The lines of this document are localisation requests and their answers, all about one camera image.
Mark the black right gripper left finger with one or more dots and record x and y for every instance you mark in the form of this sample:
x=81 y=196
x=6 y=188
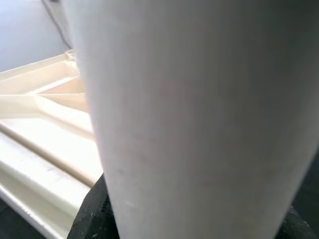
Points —
x=92 y=216

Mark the cream plastic children table top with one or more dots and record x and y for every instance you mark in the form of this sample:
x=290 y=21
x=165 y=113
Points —
x=37 y=112

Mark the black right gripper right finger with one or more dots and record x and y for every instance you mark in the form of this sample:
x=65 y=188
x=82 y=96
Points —
x=299 y=227

